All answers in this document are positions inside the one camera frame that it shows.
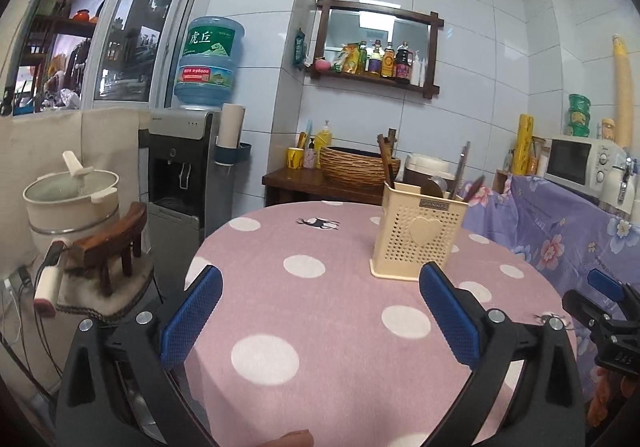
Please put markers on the yellow roll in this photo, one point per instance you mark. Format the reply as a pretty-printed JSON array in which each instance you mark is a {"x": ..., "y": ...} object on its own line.
[{"x": 524, "y": 139}]

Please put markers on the dark wooden side table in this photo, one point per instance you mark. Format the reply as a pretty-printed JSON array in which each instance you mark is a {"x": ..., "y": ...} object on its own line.
[{"x": 289, "y": 186}]

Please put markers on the wooden framed mirror shelf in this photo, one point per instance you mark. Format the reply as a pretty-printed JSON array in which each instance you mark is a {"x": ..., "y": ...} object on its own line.
[{"x": 378, "y": 44}]

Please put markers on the yellow mug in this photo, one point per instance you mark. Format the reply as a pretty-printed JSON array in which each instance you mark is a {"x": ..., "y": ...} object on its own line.
[{"x": 295, "y": 158}]

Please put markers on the white microwave oven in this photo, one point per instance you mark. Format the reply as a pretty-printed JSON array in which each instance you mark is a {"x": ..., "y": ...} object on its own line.
[{"x": 581, "y": 164}]

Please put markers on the woven basket sink bowl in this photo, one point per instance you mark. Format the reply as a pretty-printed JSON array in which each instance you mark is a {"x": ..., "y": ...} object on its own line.
[{"x": 352, "y": 167}]

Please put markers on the small wooden stool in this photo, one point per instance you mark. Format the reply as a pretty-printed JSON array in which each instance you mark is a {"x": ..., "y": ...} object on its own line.
[{"x": 123, "y": 239}]

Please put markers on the brown wooden chopstick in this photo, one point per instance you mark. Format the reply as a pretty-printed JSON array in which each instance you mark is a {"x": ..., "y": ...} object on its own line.
[{"x": 392, "y": 139}]

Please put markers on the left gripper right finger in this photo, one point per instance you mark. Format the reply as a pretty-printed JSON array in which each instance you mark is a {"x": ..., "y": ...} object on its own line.
[{"x": 546, "y": 406}]

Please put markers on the window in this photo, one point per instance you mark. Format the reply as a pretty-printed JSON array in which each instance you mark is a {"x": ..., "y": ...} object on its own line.
[{"x": 90, "y": 54}]

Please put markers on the white cooking pot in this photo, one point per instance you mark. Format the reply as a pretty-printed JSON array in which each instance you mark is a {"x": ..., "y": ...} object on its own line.
[{"x": 71, "y": 204}]

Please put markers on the green stacked bowls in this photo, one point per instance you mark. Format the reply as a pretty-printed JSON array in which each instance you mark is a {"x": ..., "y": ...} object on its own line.
[{"x": 578, "y": 116}]

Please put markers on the reddish wooden chopstick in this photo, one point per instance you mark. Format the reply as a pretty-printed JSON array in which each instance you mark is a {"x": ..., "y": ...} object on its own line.
[{"x": 386, "y": 157}]

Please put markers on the right hand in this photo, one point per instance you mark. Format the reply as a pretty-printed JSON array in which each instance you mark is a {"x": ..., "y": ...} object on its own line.
[{"x": 609, "y": 384}]

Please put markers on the grey water dispenser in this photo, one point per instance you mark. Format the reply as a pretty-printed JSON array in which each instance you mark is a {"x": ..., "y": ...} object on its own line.
[{"x": 187, "y": 199}]

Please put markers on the stainless steel spoon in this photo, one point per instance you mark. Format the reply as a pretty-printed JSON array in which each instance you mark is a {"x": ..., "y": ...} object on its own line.
[{"x": 458, "y": 176}]

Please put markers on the purple floral cloth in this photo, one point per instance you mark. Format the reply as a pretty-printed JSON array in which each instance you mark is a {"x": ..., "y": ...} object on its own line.
[{"x": 523, "y": 248}]

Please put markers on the white brown rice cooker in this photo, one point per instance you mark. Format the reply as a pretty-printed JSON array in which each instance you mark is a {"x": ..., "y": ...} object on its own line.
[{"x": 419, "y": 167}]

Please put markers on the brown wooden handled spoon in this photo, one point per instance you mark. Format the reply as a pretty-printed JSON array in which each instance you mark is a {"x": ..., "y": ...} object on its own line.
[{"x": 474, "y": 189}]

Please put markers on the pink polka dot tablecloth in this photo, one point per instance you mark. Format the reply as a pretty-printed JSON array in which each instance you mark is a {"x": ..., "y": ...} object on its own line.
[{"x": 305, "y": 338}]

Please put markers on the paper cup stack holder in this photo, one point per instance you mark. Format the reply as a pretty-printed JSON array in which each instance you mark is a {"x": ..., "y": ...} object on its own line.
[{"x": 229, "y": 149}]

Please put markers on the translucent plastic ladle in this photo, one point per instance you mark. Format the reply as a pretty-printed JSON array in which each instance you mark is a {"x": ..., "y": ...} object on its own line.
[{"x": 434, "y": 186}]

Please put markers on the cream plastic utensil holder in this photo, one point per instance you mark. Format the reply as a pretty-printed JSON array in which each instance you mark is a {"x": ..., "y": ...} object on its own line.
[{"x": 414, "y": 230}]

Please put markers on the yellow soap bottle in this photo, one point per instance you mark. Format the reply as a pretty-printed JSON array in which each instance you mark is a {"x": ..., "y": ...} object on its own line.
[{"x": 322, "y": 140}]

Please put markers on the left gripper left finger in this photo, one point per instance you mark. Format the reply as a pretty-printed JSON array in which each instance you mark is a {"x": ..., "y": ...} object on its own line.
[{"x": 117, "y": 387}]

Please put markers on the blue water jug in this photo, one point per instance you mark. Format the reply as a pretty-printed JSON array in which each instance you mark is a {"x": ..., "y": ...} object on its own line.
[{"x": 209, "y": 58}]

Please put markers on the left hand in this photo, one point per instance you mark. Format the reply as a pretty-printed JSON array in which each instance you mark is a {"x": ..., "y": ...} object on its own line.
[{"x": 302, "y": 438}]

